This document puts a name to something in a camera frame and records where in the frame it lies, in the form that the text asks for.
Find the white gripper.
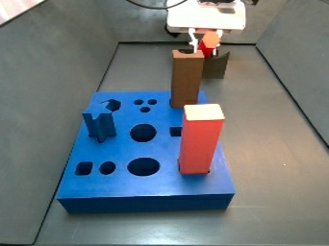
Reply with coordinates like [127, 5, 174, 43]
[167, 0, 246, 56]

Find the red hexagon prism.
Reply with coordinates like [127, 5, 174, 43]
[198, 31, 215, 58]

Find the black curved holder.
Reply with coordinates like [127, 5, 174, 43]
[179, 48, 231, 80]

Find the brown notched peg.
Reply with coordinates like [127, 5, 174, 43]
[171, 50, 204, 108]

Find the red square peg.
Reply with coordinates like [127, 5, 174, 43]
[179, 104, 224, 175]

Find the blue star peg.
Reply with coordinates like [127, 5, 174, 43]
[81, 105, 116, 143]

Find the blue shape sorter block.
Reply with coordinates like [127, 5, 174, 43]
[56, 91, 235, 213]

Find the black cable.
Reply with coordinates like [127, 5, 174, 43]
[124, 0, 190, 10]

